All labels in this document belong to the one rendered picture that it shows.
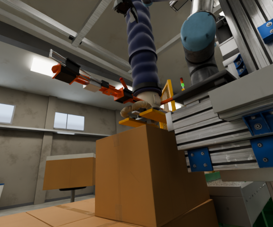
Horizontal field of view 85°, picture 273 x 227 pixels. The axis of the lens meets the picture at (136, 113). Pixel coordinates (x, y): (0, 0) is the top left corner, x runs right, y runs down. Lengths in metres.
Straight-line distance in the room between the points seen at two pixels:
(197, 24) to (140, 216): 0.75
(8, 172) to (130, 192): 5.99
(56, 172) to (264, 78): 2.19
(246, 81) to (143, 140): 0.44
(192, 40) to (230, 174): 0.53
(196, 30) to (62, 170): 2.07
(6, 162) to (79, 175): 4.61
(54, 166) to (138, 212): 1.71
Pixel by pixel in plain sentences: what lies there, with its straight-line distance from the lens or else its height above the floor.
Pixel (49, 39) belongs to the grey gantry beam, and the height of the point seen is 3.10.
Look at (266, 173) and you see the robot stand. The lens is 0.70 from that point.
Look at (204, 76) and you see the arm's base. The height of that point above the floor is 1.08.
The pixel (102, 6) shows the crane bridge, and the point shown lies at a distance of 2.65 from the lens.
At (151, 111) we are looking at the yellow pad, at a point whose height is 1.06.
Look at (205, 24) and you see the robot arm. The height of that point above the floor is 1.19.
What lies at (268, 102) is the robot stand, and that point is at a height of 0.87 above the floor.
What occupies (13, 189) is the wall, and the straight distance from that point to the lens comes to 6.57.
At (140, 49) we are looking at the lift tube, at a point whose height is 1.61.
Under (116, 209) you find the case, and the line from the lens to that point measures 0.83.
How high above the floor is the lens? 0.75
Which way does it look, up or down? 21 degrees up
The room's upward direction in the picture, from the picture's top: 5 degrees counter-clockwise
